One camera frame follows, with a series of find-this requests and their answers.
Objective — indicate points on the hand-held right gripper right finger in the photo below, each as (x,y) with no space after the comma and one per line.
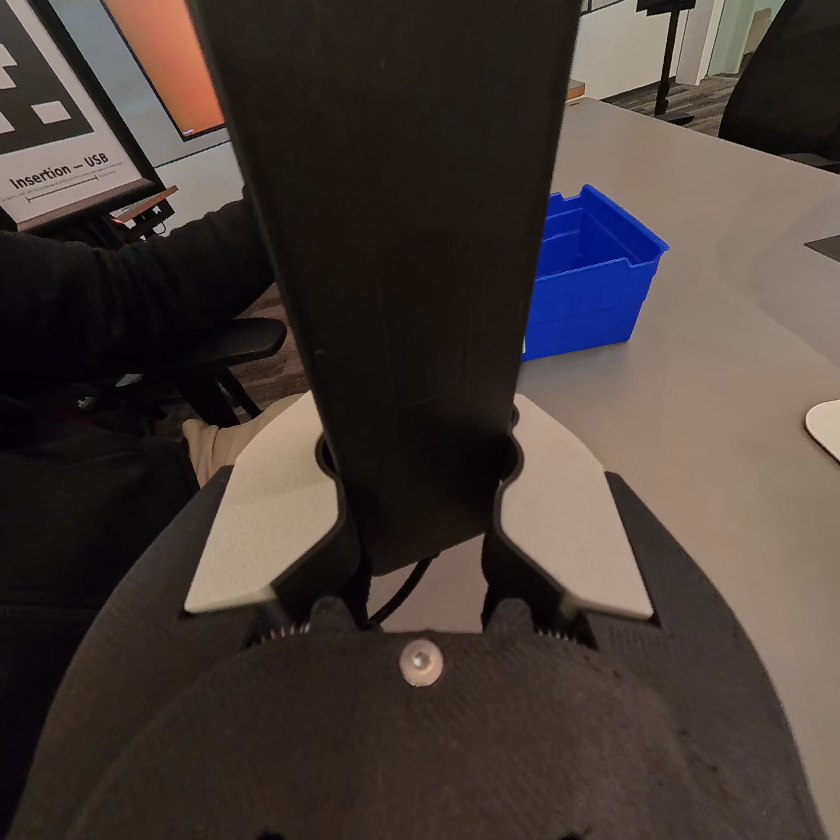
(564,525)

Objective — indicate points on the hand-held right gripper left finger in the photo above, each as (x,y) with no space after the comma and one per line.
(262,518)

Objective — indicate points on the black device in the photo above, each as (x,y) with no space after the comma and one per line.
(407,262)

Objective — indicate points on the person's left forearm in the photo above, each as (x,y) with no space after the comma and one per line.
(131,289)

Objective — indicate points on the person's leg in beige pants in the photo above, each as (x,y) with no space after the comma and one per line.
(216,446)

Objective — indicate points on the black chair armrest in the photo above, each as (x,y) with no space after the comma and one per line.
(249,338)

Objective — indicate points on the person's black-clothed torso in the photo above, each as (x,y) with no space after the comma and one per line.
(79,525)

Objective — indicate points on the blue plastic bin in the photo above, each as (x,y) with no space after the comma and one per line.
(590,308)

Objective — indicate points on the white pad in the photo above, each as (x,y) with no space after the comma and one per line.
(828,426)

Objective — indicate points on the dark square mat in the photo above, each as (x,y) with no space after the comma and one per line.
(828,249)

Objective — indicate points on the orange screen monitor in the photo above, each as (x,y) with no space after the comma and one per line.
(170,59)

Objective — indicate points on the black floor stand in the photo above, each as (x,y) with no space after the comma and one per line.
(668,59)

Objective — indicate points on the black office chair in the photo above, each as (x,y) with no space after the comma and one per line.
(787,79)

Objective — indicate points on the wall poster with black tag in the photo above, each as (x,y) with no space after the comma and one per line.
(52,65)

